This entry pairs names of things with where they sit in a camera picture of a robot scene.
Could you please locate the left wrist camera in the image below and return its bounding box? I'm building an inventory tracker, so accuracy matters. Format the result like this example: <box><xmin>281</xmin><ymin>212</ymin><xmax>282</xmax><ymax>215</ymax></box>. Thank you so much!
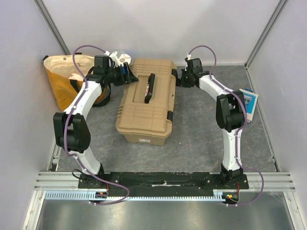
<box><xmin>105</xmin><ymin>51</ymin><xmax>123</xmax><ymax>67</ymax></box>

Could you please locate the tan plastic toolbox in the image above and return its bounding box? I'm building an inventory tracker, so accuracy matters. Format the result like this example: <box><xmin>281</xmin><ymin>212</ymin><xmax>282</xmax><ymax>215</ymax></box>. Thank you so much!
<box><xmin>115</xmin><ymin>58</ymin><xmax>177</xmax><ymax>146</ymax></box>

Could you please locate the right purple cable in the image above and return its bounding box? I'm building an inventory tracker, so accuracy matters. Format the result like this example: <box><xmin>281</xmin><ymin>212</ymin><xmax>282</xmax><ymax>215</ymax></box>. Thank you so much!
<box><xmin>187</xmin><ymin>45</ymin><xmax>264</xmax><ymax>207</ymax></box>

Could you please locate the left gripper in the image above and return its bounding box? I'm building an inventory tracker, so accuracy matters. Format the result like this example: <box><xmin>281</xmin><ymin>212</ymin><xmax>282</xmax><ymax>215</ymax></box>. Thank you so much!
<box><xmin>107</xmin><ymin>64</ymin><xmax>140</xmax><ymax>89</ymax></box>

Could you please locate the blue razor package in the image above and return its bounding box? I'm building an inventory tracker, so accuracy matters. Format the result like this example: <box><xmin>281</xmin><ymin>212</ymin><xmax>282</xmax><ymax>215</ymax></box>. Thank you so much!
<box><xmin>239</xmin><ymin>89</ymin><xmax>259</xmax><ymax>123</ymax></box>

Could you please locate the slotted cable duct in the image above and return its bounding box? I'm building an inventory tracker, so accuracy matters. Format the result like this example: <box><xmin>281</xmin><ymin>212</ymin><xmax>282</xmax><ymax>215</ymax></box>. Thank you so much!
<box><xmin>45</xmin><ymin>191</ymin><xmax>233</xmax><ymax>202</ymax></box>

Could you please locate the yellow canvas tote bag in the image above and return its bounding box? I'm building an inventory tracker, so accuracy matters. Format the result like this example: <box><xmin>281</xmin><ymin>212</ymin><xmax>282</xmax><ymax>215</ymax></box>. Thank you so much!
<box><xmin>43</xmin><ymin>53</ymin><xmax>110</xmax><ymax>112</ymax></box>

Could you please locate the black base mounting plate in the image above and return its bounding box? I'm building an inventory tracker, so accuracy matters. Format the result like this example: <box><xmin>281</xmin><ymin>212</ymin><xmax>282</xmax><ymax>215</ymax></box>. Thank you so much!
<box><xmin>78</xmin><ymin>171</ymin><xmax>249</xmax><ymax>195</ymax></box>

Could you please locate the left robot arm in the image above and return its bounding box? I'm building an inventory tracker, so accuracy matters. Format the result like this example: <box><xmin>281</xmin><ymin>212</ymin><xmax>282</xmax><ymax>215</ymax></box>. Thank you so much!
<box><xmin>53</xmin><ymin>55</ymin><xmax>138</xmax><ymax>188</ymax></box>

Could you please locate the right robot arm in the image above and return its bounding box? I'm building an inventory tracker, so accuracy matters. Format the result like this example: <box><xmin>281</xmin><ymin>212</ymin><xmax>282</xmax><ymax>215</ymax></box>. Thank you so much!
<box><xmin>178</xmin><ymin>57</ymin><xmax>247</xmax><ymax>189</ymax></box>

